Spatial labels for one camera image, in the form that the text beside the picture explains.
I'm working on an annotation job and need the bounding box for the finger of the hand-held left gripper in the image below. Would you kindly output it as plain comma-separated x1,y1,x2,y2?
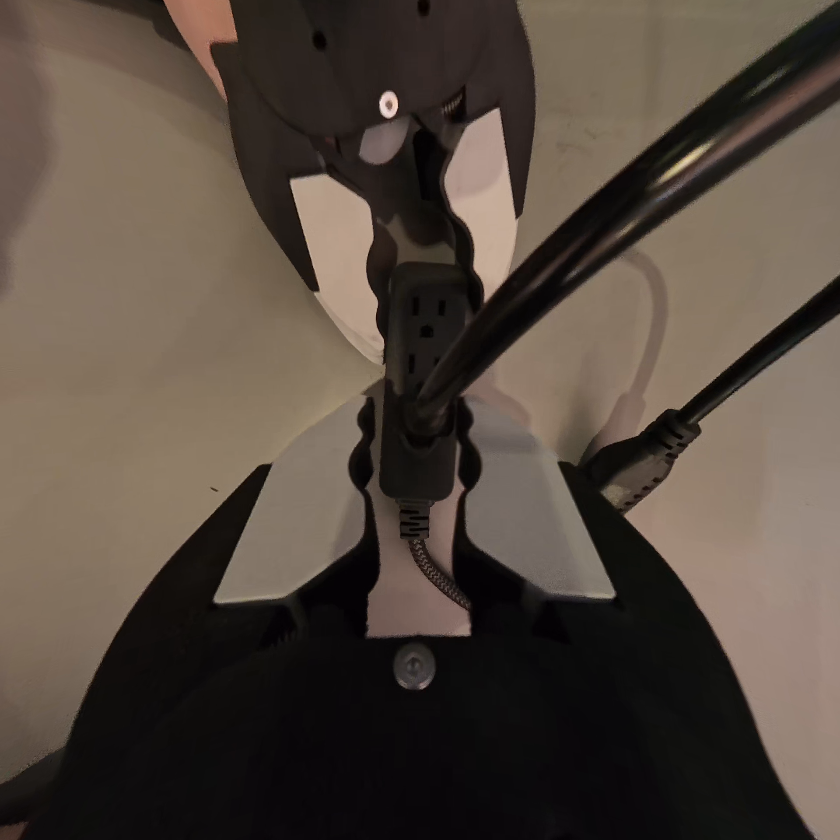
290,164,395,366
413,105,521,309

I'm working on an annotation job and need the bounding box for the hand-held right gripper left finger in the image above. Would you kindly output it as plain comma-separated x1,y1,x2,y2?
213,395,380,605

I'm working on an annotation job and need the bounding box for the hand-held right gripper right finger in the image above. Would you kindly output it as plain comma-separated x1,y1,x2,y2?
453,395,618,601

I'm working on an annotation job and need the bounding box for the black power strip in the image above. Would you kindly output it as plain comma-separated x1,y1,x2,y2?
379,261,475,501

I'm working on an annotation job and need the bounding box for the black power cord with plug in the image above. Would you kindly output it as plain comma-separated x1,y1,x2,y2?
402,0,840,514

